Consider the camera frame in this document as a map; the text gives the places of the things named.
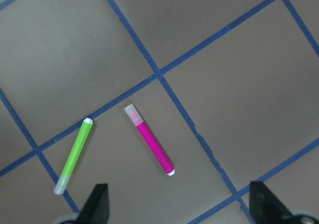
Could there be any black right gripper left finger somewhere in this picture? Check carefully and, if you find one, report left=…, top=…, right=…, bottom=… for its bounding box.
left=77, top=183, right=110, bottom=224

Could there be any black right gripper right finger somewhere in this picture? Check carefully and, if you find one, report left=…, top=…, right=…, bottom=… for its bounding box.
left=249, top=181, right=300, bottom=224

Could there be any pink highlighter pen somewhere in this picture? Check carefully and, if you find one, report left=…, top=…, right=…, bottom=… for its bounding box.
left=124, top=104, right=175, bottom=176

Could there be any green highlighter pen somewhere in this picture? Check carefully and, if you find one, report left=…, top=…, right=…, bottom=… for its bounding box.
left=53, top=117, right=93, bottom=195

